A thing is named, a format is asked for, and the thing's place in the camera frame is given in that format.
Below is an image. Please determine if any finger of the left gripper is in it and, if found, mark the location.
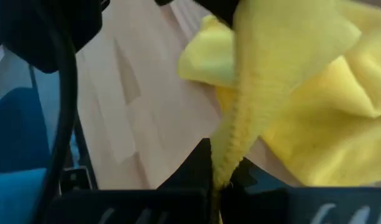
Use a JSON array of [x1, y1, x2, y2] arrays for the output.
[[191, 0, 241, 29]]

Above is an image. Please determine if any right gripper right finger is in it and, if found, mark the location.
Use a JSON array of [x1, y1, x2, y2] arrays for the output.
[[229, 157, 291, 190]]

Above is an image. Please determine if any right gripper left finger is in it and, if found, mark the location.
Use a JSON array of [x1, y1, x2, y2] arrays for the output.
[[157, 138, 214, 190]]

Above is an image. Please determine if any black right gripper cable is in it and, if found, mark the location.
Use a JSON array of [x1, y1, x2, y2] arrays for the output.
[[34, 29, 80, 224]]

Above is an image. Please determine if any yellow microfiber towel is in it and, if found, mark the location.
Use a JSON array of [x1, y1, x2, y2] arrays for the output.
[[177, 0, 381, 224]]

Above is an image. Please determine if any black aluminium table frame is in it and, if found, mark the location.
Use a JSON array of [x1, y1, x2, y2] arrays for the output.
[[60, 114, 99, 191]]

